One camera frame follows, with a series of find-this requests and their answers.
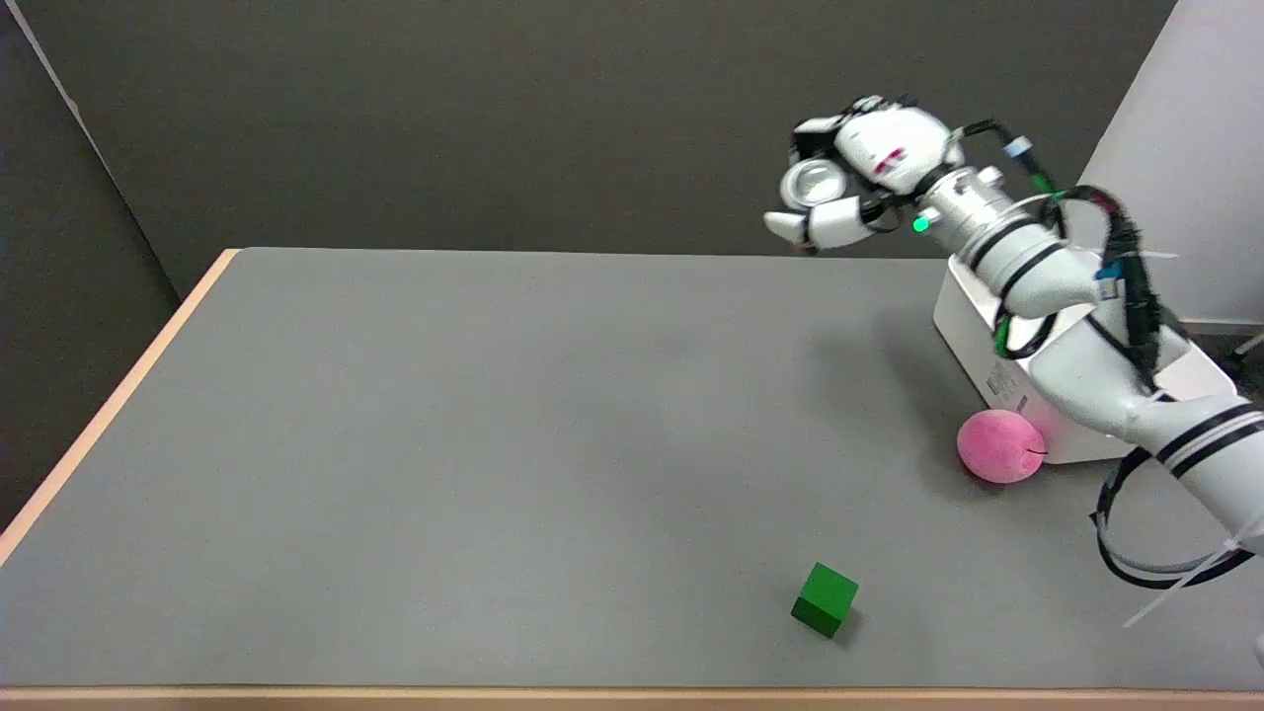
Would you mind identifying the green cube block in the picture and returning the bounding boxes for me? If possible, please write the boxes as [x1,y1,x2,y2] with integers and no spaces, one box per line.
[791,562,860,640]

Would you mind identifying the pink foam ball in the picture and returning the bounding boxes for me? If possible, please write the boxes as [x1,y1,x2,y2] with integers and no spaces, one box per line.
[956,409,1048,485]

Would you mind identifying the black can silver lid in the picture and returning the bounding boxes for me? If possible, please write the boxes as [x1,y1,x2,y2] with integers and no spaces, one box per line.
[779,118,858,210]

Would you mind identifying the black braided cable bundle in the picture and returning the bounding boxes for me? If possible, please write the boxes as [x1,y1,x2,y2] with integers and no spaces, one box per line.
[956,118,1186,396]

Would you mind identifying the black looped cable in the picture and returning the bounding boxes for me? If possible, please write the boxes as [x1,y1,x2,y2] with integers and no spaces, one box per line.
[1090,446,1257,591]

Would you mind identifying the white zip tie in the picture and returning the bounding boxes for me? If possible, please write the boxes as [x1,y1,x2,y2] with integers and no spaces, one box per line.
[1124,528,1264,629]

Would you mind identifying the white open box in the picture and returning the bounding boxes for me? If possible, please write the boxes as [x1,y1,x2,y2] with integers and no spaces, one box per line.
[932,247,1241,465]

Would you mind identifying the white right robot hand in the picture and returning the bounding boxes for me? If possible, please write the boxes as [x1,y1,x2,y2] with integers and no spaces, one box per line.
[764,94,966,254]

